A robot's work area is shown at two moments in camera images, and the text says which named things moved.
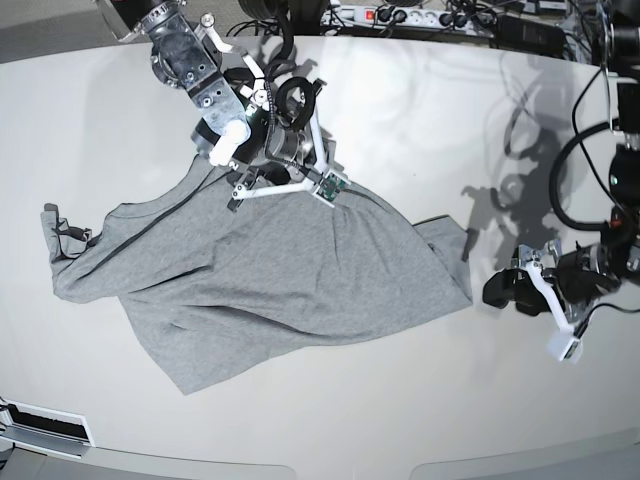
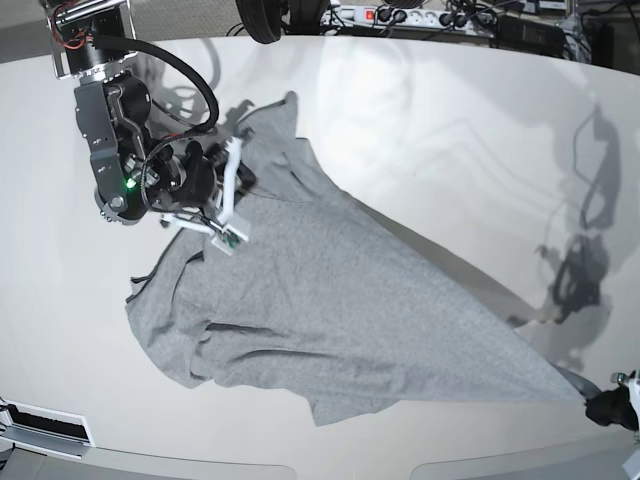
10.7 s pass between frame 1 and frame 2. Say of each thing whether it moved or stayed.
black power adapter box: stayed
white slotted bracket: stayed
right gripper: moved
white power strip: stayed
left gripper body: moved
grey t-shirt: moved
